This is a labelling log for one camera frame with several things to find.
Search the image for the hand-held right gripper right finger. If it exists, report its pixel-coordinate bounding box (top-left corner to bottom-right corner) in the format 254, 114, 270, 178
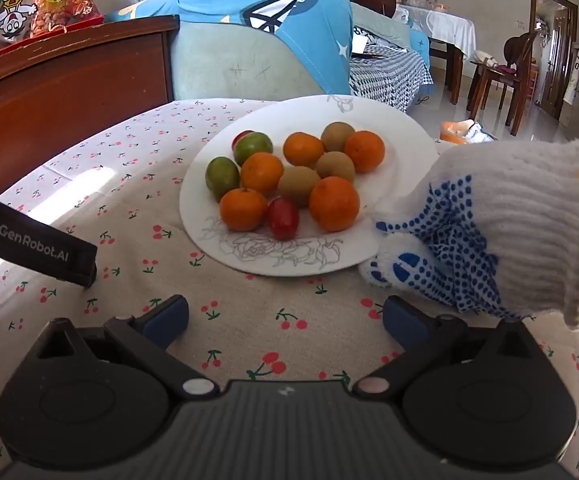
352, 295, 540, 401

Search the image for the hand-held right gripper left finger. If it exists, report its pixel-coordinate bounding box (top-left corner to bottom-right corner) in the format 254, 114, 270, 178
37, 295, 220, 401

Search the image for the orange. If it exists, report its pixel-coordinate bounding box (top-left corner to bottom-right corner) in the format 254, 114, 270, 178
309, 176, 361, 233
220, 187, 269, 232
343, 130, 386, 174
240, 152, 285, 198
283, 131, 325, 168

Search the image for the green round fruit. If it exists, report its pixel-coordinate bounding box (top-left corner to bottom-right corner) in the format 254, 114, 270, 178
205, 156, 241, 203
234, 131, 274, 167

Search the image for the brown kiwi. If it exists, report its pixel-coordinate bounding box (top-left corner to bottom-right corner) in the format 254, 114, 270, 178
315, 151, 356, 185
277, 166, 321, 209
320, 121, 356, 153

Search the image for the white plate with flower print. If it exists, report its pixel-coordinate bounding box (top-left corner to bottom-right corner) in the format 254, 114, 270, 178
178, 94, 443, 277

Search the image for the person's right hand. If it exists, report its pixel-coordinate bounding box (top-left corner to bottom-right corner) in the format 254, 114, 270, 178
358, 139, 579, 331

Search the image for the cherry print tablecloth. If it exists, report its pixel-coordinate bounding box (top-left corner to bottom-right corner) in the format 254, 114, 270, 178
0, 96, 579, 480

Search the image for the brown wooden cabinet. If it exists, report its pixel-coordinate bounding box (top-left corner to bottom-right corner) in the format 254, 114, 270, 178
0, 15, 180, 198

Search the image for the orange trash bin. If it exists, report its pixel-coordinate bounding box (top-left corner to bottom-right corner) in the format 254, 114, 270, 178
439, 120, 497, 146

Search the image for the wooden dining table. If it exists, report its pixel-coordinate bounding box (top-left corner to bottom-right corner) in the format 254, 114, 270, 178
397, 2, 477, 106

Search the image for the blue checkered sofa cover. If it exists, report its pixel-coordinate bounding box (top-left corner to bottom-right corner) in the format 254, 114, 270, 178
348, 45, 435, 113

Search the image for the white cloth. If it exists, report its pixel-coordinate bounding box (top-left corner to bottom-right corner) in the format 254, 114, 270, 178
472, 49, 500, 69

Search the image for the white paper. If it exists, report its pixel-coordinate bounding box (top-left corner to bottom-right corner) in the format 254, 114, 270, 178
352, 30, 385, 58

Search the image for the white hanging towel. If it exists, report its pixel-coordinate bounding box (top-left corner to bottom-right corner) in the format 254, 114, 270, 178
563, 42, 579, 106

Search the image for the white tablecloth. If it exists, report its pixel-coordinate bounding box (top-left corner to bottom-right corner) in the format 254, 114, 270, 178
397, 4, 477, 61

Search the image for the pale green sofa cushion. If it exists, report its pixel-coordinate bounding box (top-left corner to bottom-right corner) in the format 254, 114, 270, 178
351, 2, 411, 51

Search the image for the brown wooden door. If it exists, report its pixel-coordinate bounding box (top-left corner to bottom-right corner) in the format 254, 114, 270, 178
529, 0, 579, 108

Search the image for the blue star print blanket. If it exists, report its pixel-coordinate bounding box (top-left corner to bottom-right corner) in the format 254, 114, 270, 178
104, 0, 355, 96

